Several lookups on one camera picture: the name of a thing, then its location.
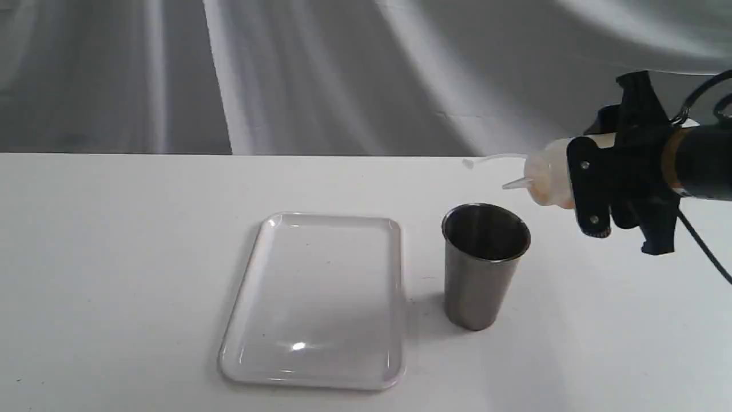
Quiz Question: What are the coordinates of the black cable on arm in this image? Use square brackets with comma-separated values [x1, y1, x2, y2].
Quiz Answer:
[670, 70, 732, 285]

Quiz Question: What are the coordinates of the white rectangular plastic tray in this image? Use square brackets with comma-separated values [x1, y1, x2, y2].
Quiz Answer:
[218, 213, 406, 391]

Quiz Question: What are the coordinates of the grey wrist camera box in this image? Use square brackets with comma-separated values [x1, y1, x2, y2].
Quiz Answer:
[566, 136, 615, 238]

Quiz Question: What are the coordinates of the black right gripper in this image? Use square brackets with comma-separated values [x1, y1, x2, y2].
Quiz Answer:
[583, 70, 680, 255]

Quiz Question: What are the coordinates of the stainless steel cup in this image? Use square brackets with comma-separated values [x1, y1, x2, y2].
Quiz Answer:
[441, 203, 531, 331]

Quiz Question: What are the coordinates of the grey fabric backdrop curtain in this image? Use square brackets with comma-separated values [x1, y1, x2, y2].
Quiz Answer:
[1, 1, 730, 156]

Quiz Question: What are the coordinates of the clear plastic squeeze bottle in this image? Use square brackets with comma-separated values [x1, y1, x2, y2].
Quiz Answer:
[462, 133, 618, 210]

